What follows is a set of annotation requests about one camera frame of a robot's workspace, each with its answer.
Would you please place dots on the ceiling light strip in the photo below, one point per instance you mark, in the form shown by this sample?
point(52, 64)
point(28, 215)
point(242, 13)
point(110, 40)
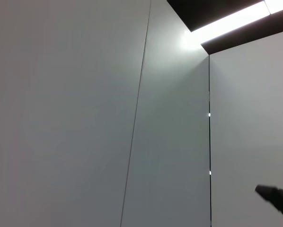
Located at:
point(238, 19)

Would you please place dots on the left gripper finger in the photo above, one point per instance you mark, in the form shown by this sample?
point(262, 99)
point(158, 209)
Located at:
point(278, 201)

